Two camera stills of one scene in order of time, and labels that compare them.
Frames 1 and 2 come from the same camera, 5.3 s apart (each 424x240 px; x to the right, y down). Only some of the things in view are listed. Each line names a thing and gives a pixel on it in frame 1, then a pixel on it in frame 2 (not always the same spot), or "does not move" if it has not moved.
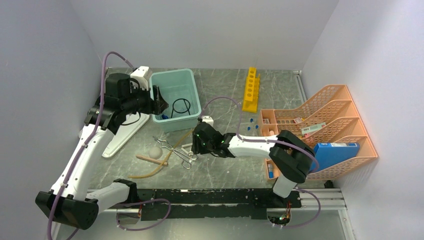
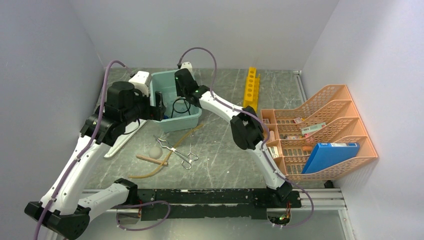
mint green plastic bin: (178, 89) does not move
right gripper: (196, 147) → (178, 91)
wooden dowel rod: (160, 162) does not move
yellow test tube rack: (252, 90) does not move
